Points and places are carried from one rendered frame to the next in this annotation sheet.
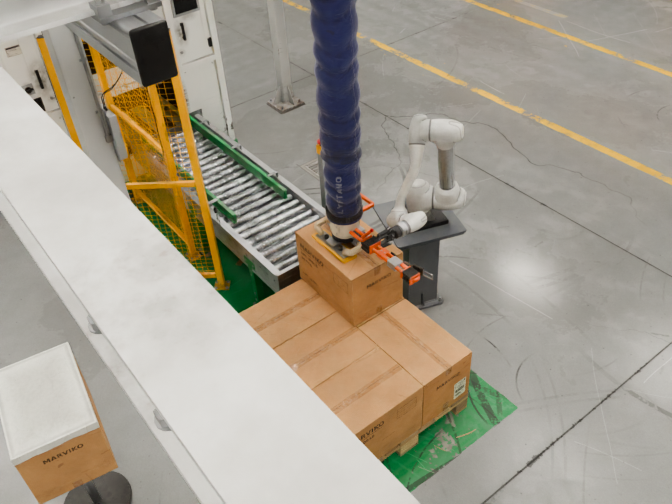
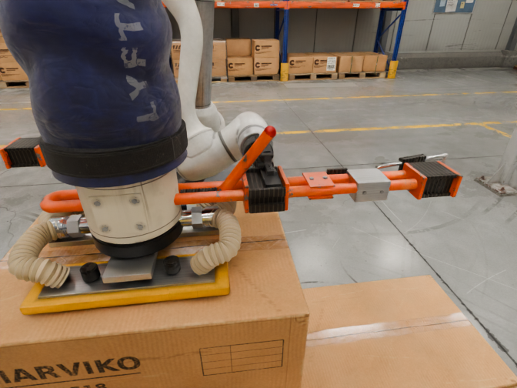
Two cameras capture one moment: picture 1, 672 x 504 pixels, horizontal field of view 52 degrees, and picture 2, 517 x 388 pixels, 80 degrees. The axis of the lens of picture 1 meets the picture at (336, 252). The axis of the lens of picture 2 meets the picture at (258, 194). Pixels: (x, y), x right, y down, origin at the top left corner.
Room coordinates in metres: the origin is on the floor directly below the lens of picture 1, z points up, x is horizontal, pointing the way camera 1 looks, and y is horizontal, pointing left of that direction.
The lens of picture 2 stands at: (2.88, 0.27, 1.38)
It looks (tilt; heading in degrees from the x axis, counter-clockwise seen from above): 30 degrees down; 297
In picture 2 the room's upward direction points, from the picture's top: straight up
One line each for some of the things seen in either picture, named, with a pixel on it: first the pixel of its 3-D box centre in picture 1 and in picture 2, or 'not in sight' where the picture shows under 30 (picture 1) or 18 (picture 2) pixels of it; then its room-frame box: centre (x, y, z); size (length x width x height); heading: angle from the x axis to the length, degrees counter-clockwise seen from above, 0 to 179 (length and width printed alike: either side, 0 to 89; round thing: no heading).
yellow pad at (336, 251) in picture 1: (333, 244); (133, 273); (3.27, 0.01, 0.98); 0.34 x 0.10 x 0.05; 35
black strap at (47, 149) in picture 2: (344, 209); (119, 138); (3.32, -0.07, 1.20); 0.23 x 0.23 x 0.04
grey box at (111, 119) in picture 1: (112, 131); not in sight; (3.71, 1.30, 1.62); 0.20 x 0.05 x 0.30; 35
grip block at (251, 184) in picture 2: (371, 244); (263, 188); (3.12, -0.21, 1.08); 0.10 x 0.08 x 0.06; 125
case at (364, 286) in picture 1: (349, 265); (163, 312); (3.32, -0.08, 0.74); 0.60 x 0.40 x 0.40; 34
